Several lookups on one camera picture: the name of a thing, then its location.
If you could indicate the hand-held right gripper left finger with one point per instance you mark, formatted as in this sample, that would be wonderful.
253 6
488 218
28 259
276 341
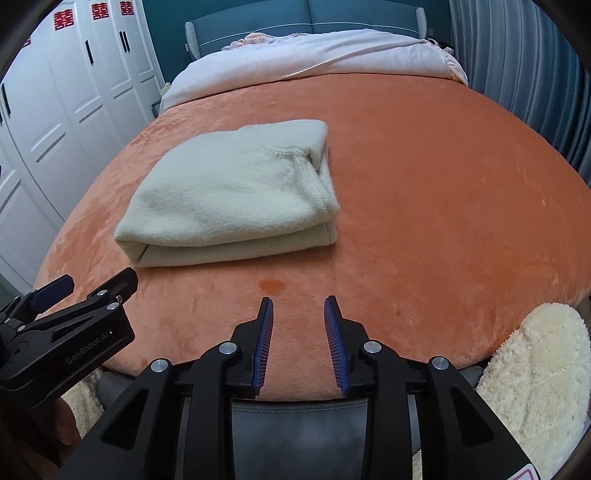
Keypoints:
264 341

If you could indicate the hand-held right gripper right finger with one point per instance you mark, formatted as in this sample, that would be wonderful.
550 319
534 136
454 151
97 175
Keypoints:
334 341

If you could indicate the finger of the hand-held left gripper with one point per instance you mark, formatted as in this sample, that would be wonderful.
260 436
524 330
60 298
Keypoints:
51 288
115 288

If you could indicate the cream knit sweater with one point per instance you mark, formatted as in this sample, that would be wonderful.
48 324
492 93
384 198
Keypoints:
231 194

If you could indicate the orange fleece blanket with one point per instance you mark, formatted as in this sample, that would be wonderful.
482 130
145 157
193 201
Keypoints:
438 207

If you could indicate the white wardrobe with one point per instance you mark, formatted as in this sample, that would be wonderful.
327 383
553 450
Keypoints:
69 115

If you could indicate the fluffy cream rug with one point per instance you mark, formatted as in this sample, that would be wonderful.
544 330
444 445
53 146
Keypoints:
535 383

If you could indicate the pink ruffled pillow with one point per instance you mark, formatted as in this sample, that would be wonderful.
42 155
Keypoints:
254 40

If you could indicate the white quilt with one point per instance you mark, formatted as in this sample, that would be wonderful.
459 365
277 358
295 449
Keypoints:
323 55

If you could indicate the blue padded headboard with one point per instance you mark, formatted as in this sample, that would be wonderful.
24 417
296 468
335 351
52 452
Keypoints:
277 16

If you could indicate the grey blue curtain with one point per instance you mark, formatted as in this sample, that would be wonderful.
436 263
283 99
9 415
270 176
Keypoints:
517 69

